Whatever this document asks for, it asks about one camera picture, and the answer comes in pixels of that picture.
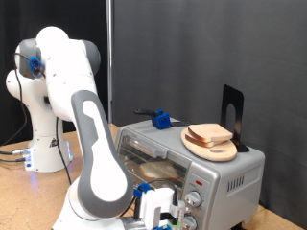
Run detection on silver toaster oven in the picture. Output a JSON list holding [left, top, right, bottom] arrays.
[[114, 115, 267, 230]]

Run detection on glass oven door with handle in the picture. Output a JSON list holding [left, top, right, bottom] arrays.
[[116, 132, 193, 209]]

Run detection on white bread slice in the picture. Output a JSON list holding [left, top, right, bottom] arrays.
[[184, 133, 228, 149], [139, 159, 180, 182], [187, 123, 234, 144]]

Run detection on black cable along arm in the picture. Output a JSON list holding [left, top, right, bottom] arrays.
[[0, 52, 179, 222]]

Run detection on silver oven knob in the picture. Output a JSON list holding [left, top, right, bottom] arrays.
[[181, 214, 199, 230], [185, 191, 203, 209]]

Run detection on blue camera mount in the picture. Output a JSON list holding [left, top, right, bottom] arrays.
[[133, 182, 173, 230]]

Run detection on black base cable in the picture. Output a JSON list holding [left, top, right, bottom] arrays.
[[0, 157, 27, 164]]

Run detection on black metal bookend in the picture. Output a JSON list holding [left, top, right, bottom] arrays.
[[221, 84, 250, 153]]

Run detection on round wooden cutting board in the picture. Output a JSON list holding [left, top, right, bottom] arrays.
[[180, 126, 238, 163]]

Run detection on slotted spatula with blue block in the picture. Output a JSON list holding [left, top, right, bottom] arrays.
[[133, 108, 193, 130]]

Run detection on blue cable clip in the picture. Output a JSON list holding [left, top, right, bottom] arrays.
[[28, 56, 45, 80]]

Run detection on cable with silver connector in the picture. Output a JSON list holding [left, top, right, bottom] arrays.
[[0, 148, 32, 156]]

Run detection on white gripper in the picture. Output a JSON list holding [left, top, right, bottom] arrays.
[[138, 186, 176, 230]]

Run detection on wire oven rack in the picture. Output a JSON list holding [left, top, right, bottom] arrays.
[[119, 151, 188, 196]]

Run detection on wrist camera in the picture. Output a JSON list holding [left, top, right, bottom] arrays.
[[159, 199, 187, 229]]

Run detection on grey metal pole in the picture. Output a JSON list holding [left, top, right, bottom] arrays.
[[106, 0, 114, 125]]

